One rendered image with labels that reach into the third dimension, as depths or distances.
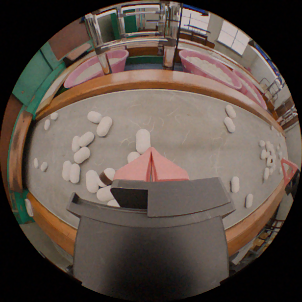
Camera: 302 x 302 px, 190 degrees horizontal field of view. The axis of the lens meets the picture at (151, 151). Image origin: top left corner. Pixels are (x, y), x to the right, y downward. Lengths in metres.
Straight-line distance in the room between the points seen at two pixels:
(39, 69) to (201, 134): 0.71
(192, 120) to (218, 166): 0.09
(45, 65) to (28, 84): 0.14
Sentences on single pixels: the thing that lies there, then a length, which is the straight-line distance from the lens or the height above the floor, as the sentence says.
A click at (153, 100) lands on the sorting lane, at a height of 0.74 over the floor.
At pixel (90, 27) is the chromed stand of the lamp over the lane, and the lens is 0.25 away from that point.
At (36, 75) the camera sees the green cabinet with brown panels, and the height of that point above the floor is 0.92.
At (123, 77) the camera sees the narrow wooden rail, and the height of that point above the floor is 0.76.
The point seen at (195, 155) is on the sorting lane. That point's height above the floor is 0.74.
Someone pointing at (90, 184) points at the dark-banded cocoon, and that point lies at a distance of 0.15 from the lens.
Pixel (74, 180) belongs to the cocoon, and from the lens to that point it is 0.18.
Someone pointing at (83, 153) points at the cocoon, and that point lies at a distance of 0.16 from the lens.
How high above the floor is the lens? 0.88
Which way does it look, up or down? 76 degrees down
